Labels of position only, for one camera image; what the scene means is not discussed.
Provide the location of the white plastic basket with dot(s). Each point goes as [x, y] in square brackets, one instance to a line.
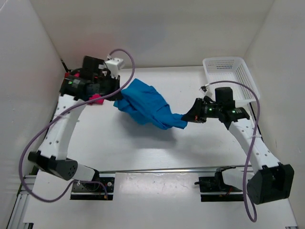
[219, 69]

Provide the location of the blue t-shirt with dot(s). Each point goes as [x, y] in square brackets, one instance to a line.
[145, 105]

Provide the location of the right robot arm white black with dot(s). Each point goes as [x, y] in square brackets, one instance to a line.
[272, 180]

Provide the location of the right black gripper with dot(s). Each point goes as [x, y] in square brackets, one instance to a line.
[195, 114]

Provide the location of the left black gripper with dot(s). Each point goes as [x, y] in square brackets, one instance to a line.
[116, 81]

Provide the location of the aluminium frame rail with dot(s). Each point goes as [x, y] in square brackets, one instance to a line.
[33, 171]

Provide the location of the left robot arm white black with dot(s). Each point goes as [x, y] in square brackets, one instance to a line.
[51, 156]

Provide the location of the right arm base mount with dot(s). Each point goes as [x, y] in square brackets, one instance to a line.
[211, 191]

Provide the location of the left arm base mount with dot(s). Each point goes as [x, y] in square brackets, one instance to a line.
[85, 191]

